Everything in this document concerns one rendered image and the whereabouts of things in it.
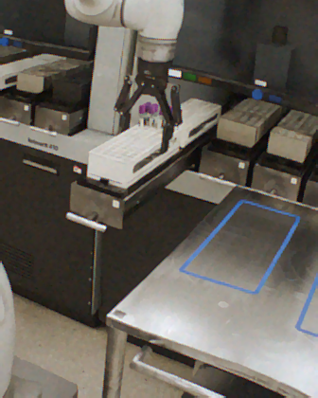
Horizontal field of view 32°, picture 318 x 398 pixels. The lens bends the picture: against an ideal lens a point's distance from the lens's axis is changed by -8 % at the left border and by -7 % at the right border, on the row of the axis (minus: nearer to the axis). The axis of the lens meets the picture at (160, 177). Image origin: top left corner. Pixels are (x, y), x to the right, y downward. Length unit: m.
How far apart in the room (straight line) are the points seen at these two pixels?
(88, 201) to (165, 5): 0.47
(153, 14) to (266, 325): 0.74
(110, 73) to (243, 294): 0.98
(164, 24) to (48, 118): 0.63
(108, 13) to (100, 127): 0.57
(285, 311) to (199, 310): 0.15
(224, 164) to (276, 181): 0.15
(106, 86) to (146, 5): 0.52
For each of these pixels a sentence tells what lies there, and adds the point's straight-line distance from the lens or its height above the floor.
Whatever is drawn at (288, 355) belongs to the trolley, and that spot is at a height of 0.82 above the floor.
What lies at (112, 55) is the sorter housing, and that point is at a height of 0.99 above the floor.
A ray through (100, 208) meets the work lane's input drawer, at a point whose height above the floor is 0.77.
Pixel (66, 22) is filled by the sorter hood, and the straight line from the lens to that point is 1.81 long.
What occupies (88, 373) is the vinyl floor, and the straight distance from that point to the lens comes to 1.97.
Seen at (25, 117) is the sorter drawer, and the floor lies 0.76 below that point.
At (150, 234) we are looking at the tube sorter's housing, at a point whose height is 0.51.
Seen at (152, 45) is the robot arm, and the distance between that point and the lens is 1.33.
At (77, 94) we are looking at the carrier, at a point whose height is 0.85.
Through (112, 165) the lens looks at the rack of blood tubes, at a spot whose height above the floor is 0.86.
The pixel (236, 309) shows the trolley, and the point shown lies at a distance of 0.93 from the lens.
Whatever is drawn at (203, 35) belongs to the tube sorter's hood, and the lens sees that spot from 1.61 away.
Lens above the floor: 1.36
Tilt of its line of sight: 23 degrees down
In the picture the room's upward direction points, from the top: 7 degrees clockwise
